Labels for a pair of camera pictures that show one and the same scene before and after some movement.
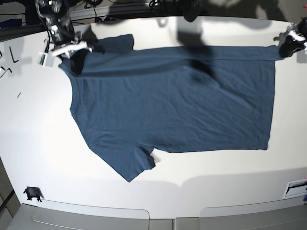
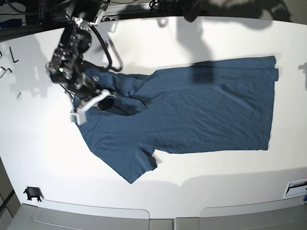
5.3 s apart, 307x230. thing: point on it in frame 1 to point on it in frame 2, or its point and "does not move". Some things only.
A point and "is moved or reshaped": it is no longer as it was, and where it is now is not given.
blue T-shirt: (129, 101) is moved or reshaped
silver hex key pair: (4, 69) does not move
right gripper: (62, 34) to (82, 86)
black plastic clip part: (33, 192) does not move
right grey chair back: (283, 214) does not move
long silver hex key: (12, 56) does not move
